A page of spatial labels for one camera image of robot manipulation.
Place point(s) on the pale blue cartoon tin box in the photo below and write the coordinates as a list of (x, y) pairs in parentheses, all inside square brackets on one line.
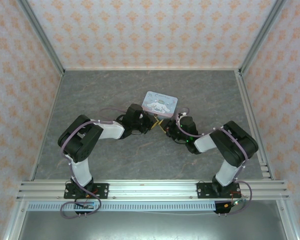
[(160, 103)]

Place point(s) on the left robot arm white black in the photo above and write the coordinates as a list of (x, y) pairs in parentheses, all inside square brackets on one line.
[(77, 140)]

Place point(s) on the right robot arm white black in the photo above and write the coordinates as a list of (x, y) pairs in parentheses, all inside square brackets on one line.
[(235, 145)]

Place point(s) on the right base circuit board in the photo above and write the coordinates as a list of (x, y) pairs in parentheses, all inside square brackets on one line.
[(233, 203)]

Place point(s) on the grey metal lower shelf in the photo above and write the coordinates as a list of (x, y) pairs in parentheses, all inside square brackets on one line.
[(152, 226)]

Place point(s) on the aluminium mounting rail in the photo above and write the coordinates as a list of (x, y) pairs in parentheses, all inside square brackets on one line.
[(152, 191)]

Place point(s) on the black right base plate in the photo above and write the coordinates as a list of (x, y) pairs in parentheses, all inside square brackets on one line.
[(203, 191)]

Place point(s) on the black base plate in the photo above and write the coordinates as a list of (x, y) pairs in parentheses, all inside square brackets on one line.
[(203, 191), (102, 190)]

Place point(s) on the right aluminium table edge rail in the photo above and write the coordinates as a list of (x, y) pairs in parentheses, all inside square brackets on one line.
[(255, 120)]

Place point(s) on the aluminium table edge rail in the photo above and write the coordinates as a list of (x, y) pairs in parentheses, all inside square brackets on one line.
[(255, 120), (51, 112)]

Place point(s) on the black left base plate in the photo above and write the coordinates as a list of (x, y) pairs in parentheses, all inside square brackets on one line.
[(102, 190)]

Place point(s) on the left aluminium table edge rail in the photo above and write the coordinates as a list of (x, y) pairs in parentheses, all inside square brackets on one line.
[(51, 112)]

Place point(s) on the right aluminium frame post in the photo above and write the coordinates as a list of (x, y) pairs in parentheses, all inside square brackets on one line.
[(262, 37)]

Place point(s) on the aluminium frame post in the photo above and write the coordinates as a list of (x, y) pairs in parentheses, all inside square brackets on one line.
[(43, 40), (262, 37)]

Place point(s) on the left aluminium frame post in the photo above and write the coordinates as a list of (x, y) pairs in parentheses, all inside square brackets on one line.
[(43, 40)]

